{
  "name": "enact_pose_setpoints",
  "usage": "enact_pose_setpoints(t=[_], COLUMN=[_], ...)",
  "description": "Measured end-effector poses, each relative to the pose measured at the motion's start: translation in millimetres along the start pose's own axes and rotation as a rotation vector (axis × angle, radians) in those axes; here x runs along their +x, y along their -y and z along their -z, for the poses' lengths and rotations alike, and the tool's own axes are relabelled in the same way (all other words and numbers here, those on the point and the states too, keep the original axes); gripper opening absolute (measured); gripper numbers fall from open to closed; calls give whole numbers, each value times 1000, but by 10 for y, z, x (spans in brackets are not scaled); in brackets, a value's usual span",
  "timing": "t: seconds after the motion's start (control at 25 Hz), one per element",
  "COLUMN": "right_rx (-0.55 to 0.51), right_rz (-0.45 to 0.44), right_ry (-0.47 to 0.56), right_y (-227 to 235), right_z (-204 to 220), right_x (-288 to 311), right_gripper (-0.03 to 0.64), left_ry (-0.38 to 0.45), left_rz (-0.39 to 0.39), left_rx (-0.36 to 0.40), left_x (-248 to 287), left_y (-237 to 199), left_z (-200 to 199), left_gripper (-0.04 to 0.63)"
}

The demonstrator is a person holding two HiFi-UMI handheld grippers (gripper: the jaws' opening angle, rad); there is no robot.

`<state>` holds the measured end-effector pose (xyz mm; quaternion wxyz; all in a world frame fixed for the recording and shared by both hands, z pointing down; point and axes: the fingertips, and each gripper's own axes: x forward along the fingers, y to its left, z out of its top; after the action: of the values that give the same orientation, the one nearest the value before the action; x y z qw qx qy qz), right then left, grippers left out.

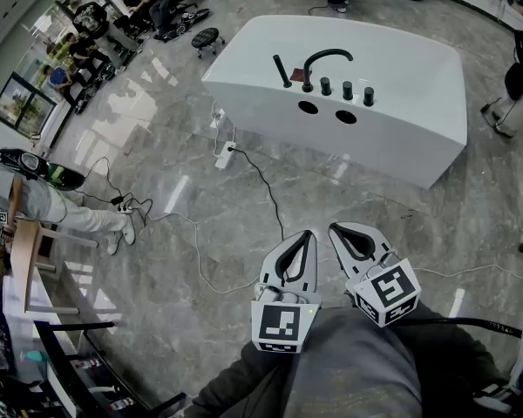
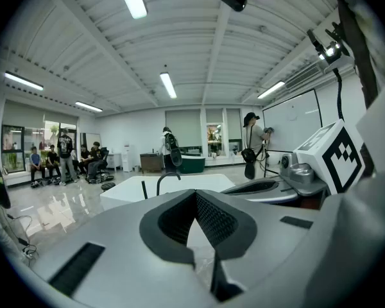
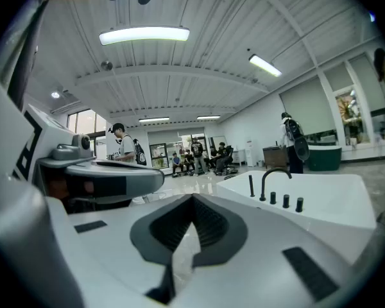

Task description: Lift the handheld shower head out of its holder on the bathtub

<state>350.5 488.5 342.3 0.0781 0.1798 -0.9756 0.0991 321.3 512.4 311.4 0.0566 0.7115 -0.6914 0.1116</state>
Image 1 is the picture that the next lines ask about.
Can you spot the black round rolling stool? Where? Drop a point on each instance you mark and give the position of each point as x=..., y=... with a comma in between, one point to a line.
x=205, y=36

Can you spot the black handheld shower wand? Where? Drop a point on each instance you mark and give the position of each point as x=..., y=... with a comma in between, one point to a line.
x=282, y=71

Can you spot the black curved faucet spout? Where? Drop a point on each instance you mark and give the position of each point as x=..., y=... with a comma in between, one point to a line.
x=327, y=52

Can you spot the black metal rack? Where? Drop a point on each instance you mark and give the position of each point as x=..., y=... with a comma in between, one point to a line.
x=69, y=364

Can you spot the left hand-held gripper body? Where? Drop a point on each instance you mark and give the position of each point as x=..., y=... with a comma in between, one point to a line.
x=279, y=325

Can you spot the person's left forearm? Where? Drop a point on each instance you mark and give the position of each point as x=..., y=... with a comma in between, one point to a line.
x=235, y=386

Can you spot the small white power strip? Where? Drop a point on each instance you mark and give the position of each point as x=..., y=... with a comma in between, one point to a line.
x=124, y=209

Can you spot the person's own body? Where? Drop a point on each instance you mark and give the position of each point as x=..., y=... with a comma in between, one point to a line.
x=353, y=364

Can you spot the person's right forearm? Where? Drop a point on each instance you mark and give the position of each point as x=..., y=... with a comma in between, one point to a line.
x=453, y=355

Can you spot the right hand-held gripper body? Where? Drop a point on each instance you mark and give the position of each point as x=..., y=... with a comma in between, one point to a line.
x=390, y=290

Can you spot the black gear pile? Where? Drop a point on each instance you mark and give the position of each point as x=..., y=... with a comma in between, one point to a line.
x=192, y=18

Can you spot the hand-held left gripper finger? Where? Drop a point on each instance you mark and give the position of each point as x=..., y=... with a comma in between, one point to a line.
x=270, y=264
x=311, y=272

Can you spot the red cloth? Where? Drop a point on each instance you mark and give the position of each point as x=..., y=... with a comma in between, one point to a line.
x=297, y=75

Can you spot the light wooden table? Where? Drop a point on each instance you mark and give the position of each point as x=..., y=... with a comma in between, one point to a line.
x=26, y=251

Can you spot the white bathtub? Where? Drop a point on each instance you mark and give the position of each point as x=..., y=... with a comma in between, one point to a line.
x=396, y=103

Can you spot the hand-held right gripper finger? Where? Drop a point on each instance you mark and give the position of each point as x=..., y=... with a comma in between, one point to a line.
x=342, y=257
x=381, y=246

